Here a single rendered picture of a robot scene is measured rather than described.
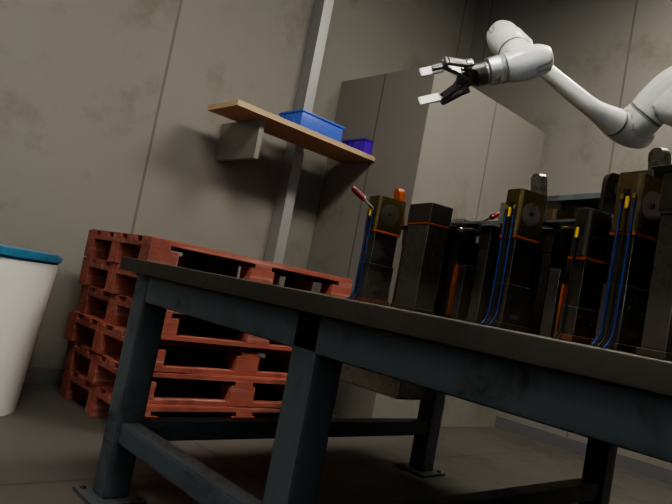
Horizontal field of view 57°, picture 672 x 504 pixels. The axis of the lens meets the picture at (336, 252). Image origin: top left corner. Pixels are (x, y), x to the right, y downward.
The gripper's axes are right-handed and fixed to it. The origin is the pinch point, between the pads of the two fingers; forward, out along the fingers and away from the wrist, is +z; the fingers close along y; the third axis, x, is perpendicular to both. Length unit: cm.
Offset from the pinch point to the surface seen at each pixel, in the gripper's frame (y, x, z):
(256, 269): 96, -3, 74
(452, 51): 241, 218, -93
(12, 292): 50, -11, 161
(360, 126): 178, 120, 3
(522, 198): -21, -56, -9
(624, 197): -47, -74, -19
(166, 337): 78, -32, 113
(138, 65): 91, 128, 118
